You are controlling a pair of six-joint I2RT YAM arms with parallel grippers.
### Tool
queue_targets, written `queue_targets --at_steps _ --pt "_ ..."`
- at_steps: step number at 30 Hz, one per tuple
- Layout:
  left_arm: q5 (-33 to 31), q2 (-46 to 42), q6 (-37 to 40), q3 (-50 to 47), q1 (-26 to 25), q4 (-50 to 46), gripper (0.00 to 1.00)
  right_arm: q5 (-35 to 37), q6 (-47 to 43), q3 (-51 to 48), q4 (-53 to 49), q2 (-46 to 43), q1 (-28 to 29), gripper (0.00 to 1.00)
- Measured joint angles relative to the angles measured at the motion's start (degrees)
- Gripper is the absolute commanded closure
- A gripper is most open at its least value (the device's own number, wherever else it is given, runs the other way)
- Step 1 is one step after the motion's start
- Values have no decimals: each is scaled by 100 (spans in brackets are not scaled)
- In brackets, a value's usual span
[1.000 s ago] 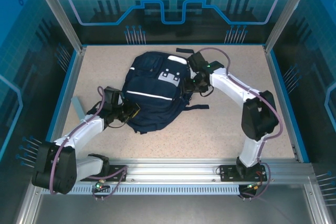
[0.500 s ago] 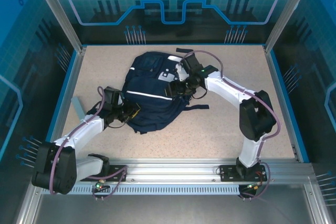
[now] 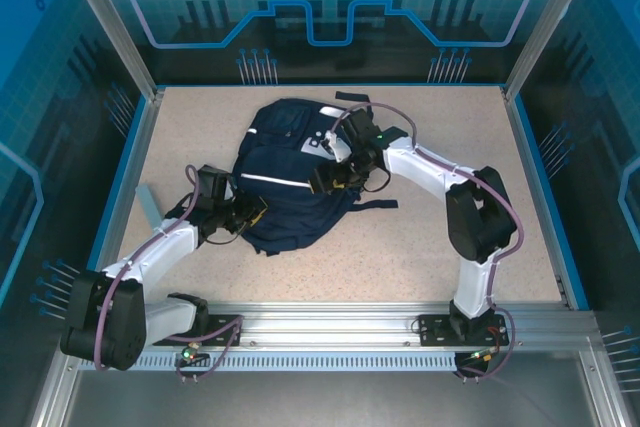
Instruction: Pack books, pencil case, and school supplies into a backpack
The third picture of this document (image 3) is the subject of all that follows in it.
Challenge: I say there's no navy blue backpack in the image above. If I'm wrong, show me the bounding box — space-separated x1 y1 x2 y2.
233 90 400 257

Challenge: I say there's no small grey flat piece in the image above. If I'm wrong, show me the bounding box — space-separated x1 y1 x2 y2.
135 184 164 229

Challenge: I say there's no metal front tray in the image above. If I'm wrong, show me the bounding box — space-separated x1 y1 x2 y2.
29 336 621 427

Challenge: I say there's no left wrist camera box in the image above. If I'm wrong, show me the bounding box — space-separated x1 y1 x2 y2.
197 164 235 201

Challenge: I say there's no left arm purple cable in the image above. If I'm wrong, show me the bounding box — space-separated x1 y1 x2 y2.
93 164 246 382

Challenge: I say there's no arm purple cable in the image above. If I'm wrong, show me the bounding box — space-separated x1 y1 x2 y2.
93 164 246 382
330 102 525 382

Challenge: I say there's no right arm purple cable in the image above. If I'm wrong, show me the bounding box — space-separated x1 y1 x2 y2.
330 102 525 382

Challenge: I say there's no aluminium side rail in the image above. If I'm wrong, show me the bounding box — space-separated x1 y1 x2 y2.
502 89 574 311
82 89 166 311

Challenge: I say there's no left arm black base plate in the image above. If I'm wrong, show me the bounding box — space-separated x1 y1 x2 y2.
152 314 244 347

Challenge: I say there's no aluminium front rail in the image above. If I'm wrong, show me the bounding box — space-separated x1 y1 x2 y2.
67 302 601 354

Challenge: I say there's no slotted grey cable duct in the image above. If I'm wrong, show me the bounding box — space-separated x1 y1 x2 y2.
78 352 459 373

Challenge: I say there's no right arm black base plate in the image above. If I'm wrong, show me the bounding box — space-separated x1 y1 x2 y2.
417 314 510 347

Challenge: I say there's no aluminium frame post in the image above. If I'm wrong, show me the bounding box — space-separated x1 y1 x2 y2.
502 0 596 103
54 0 166 103

